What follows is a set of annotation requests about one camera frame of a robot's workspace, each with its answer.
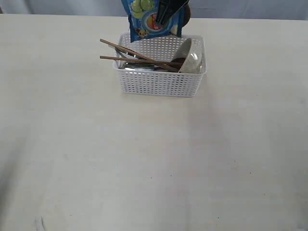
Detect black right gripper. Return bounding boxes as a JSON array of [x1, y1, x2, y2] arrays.
[[155, 0, 189, 26]]

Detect brown wooden plate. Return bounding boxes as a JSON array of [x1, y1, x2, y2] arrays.
[[182, 4, 191, 27]]

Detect blue Lay's chips bag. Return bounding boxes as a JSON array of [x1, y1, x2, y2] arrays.
[[122, 0, 184, 43]]

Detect brown wooden chopstick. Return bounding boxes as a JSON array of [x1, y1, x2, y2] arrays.
[[100, 38, 179, 72], [100, 55, 183, 66]]

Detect speckled white ceramic bowl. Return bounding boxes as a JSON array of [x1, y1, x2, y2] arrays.
[[178, 38, 203, 74]]

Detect brown wooden spoon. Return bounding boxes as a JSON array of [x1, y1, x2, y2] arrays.
[[154, 58, 185, 72]]

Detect white perforated plastic basket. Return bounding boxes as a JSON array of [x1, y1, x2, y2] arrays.
[[113, 32, 207, 97]]

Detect silver metal fork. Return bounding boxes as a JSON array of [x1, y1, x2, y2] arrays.
[[115, 48, 138, 63]]

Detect silver metal cup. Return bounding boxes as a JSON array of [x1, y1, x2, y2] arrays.
[[121, 62, 155, 71]]

